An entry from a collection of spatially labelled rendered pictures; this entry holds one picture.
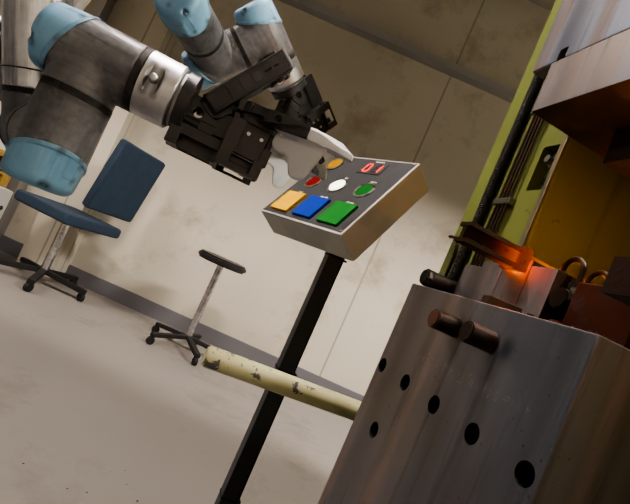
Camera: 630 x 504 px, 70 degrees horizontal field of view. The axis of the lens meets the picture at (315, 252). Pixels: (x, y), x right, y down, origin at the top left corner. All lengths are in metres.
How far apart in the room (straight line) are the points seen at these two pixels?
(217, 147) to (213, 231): 3.32
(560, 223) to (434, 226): 2.94
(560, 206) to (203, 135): 0.72
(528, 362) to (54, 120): 0.56
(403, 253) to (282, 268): 1.01
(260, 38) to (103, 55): 0.40
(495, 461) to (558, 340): 0.14
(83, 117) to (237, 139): 0.16
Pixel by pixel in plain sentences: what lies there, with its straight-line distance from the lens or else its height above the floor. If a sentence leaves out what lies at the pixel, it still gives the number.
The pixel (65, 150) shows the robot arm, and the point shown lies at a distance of 0.54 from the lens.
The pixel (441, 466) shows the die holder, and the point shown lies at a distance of 0.61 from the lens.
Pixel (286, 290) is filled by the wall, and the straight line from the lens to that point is 3.76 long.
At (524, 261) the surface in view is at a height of 0.99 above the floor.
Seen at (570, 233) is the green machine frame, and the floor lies 1.14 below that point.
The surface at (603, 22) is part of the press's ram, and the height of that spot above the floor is 1.40.
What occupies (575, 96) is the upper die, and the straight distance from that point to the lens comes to 0.84.
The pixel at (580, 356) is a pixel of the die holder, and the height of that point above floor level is 0.89.
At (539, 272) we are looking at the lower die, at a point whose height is 0.98.
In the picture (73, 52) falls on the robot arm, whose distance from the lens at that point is 0.56.
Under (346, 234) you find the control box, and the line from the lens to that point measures 0.98.
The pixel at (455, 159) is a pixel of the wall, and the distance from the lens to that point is 4.06.
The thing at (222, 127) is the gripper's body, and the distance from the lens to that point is 0.55.
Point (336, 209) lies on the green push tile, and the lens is 1.05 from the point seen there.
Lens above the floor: 0.86
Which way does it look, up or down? 3 degrees up
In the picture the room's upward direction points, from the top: 24 degrees clockwise
